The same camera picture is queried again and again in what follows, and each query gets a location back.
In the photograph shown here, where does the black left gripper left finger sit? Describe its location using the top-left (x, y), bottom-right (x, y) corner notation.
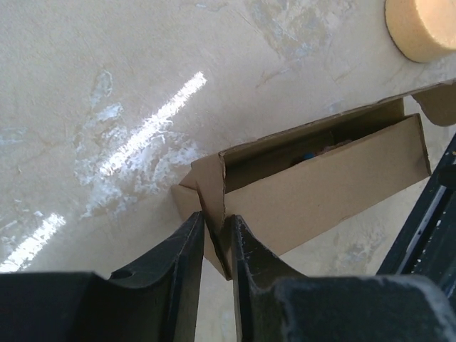
top-left (1, 212), bottom-right (204, 341)

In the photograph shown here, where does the orange round disc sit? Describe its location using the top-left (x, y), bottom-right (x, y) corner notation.
top-left (385, 0), bottom-right (455, 63)

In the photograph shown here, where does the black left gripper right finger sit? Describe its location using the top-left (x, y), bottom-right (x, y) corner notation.
top-left (230, 215), bottom-right (455, 341)

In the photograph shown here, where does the brown cardboard box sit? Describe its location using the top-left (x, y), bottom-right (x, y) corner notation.
top-left (171, 81), bottom-right (455, 279)

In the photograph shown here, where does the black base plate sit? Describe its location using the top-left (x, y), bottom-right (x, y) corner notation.
top-left (377, 139), bottom-right (455, 307)

